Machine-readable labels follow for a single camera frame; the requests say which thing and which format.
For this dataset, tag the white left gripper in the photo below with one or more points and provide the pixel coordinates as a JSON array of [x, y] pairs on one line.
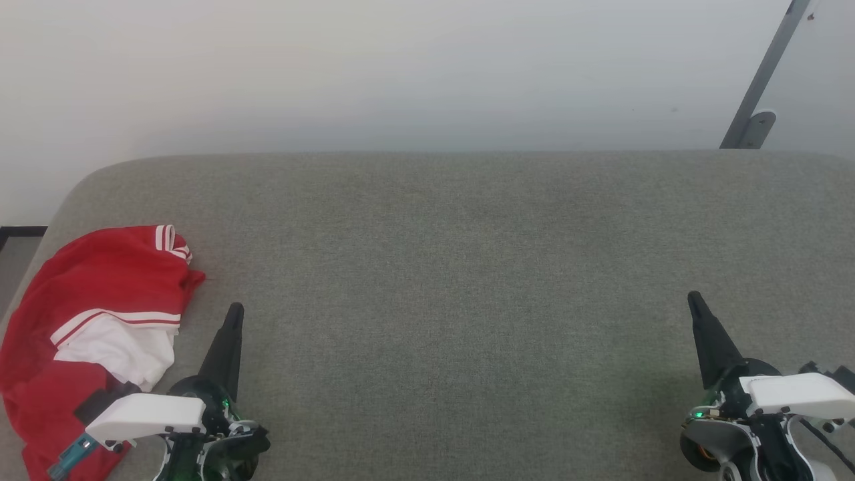
[[147, 414]]

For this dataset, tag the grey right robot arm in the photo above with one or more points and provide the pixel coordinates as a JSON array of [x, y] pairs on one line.
[[715, 441]]

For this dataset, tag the grey slanted metal bar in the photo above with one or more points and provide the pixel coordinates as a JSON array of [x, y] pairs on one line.
[[768, 63]]

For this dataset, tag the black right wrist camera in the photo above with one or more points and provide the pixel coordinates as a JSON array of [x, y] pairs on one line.
[[843, 375]]

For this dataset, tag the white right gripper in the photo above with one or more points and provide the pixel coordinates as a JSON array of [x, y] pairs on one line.
[[795, 395]]

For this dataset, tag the grey rounded metal bracket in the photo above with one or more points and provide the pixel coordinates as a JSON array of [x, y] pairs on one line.
[[758, 127]]

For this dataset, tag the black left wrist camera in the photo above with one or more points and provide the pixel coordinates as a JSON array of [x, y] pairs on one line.
[[100, 401]]

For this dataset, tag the red and white jersey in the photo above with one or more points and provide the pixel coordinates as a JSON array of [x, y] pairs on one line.
[[100, 280]]

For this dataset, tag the black framed grey panel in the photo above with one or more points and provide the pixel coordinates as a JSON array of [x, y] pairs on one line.
[[20, 231]]

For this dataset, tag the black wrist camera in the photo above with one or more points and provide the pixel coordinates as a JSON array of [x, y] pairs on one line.
[[843, 375], [100, 401]]

